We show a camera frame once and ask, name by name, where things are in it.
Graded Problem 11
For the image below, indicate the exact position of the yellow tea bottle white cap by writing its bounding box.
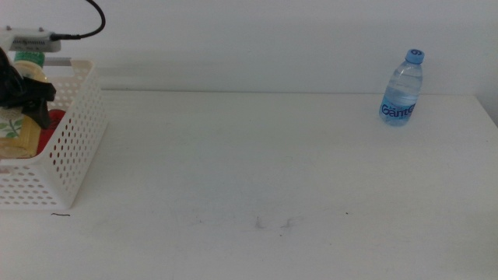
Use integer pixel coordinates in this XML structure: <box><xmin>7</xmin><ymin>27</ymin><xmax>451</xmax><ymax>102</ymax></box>
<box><xmin>0</xmin><ymin>50</ymin><xmax>50</xmax><ymax>160</ymax></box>

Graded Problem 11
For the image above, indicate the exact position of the clear water bottle blue cap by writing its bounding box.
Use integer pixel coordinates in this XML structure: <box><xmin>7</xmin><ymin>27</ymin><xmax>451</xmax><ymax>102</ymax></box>
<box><xmin>378</xmin><ymin>48</ymin><xmax>426</xmax><ymax>128</ymax></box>

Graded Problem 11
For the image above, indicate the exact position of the red can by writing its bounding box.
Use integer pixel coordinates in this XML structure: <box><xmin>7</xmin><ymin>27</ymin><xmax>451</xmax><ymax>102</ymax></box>
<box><xmin>36</xmin><ymin>109</ymin><xmax>68</xmax><ymax>155</ymax></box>

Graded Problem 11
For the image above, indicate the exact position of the white perforated plastic basket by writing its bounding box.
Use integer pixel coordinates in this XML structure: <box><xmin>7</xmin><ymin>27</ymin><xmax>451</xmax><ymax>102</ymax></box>
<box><xmin>0</xmin><ymin>58</ymin><xmax>108</xmax><ymax>212</ymax></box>

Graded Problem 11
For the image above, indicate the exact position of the white wrist camera with mount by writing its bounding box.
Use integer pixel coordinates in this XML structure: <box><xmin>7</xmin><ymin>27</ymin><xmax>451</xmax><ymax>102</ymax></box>
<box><xmin>0</xmin><ymin>25</ymin><xmax>63</xmax><ymax>54</ymax></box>

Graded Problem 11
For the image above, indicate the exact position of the thick black braided cable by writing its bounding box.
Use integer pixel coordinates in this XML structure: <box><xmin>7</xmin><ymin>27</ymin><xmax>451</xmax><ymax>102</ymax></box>
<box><xmin>49</xmin><ymin>0</ymin><xmax>107</xmax><ymax>42</ymax></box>

